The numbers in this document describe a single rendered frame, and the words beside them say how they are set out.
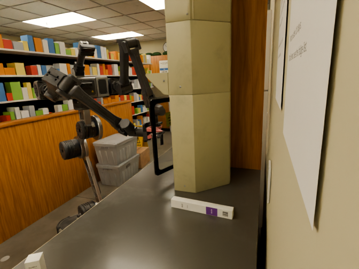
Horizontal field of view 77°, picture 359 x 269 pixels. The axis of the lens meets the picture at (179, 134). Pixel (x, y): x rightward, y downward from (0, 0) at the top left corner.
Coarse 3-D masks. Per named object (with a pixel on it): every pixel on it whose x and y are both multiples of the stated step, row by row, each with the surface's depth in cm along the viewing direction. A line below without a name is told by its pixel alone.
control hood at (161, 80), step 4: (148, 76) 104; (152, 76) 103; (156, 76) 103; (160, 76) 102; (164, 76) 101; (152, 80) 104; (156, 80) 103; (160, 80) 102; (164, 80) 102; (168, 80) 101; (156, 84) 104; (160, 84) 103; (164, 84) 102; (168, 84) 102; (160, 88) 103; (164, 88) 103; (168, 88) 102; (164, 92) 103; (168, 92) 102
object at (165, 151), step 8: (160, 104) 115; (168, 104) 119; (160, 112) 115; (168, 112) 120; (160, 120) 116; (168, 120) 121; (160, 128) 117; (168, 128) 121; (152, 136) 114; (168, 136) 122; (152, 144) 115; (168, 144) 123; (160, 152) 119; (168, 152) 124; (160, 160) 120; (168, 160) 125; (160, 168) 120
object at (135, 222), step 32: (128, 192) 114; (160, 192) 112; (224, 192) 109; (256, 192) 108; (96, 224) 89; (128, 224) 88; (160, 224) 87; (192, 224) 86; (224, 224) 86; (256, 224) 85; (64, 256) 73; (96, 256) 73; (128, 256) 72; (160, 256) 71; (192, 256) 71; (224, 256) 70
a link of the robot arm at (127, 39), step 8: (120, 40) 144; (128, 40) 140; (136, 40) 143; (120, 48) 149; (120, 56) 154; (128, 56) 154; (120, 64) 158; (128, 64) 158; (120, 72) 162; (128, 72) 163; (120, 80) 166; (128, 80) 167; (120, 88) 167
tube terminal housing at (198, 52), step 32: (192, 32) 93; (224, 32) 99; (192, 64) 96; (224, 64) 103; (192, 96) 99; (224, 96) 106; (192, 128) 102; (224, 128) 110; (192, 160) 106; (224, 160) 113; (192, 192) 110
